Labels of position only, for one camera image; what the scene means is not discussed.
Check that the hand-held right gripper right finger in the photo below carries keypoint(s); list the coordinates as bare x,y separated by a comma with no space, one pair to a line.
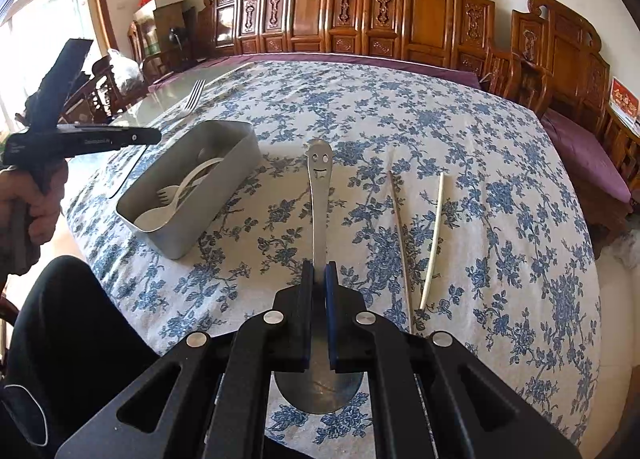
331,319

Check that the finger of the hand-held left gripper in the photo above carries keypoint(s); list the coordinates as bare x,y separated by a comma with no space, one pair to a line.
100,127
120,140

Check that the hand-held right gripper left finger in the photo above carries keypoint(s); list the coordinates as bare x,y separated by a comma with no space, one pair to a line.
306,319

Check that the white plastic fork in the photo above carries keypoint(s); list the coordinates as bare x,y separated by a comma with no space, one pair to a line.
167,195

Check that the white plastic spoon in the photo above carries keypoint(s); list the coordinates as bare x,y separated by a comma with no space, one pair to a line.
152,220

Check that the metal spoon with smiley face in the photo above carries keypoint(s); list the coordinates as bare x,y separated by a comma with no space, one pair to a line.
319,219

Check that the grey utensil box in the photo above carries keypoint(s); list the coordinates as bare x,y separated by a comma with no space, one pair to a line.
215,219

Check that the person's left hand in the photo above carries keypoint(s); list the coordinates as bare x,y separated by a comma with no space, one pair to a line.
50,199

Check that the clear plastic bag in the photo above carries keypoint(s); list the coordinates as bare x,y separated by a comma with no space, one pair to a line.
122,70

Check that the metal fork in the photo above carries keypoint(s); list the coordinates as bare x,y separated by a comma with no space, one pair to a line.
194,96

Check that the wooden chopstick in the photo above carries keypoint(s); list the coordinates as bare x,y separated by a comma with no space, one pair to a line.
400,239

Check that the small black object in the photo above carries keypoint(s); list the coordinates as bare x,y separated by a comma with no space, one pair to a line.
175,35

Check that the large brown cardboard box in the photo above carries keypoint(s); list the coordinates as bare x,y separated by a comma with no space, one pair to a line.
170,24

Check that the red packet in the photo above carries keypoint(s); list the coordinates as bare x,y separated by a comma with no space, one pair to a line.
149,0

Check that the white chopstick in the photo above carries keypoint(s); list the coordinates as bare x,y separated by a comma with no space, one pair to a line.
435,244

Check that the person's black trouser leg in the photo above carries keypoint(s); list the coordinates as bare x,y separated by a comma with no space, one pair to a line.
75,339

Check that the blue floral tablecloth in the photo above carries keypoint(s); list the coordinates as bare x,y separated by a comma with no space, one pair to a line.
450,139

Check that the long purple seat cushion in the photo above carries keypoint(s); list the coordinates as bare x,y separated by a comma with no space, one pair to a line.
425,66

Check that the wooden side table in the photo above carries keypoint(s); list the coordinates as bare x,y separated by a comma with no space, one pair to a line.
622,144

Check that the red printed box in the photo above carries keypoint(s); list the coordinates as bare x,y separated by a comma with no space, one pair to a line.
625,99

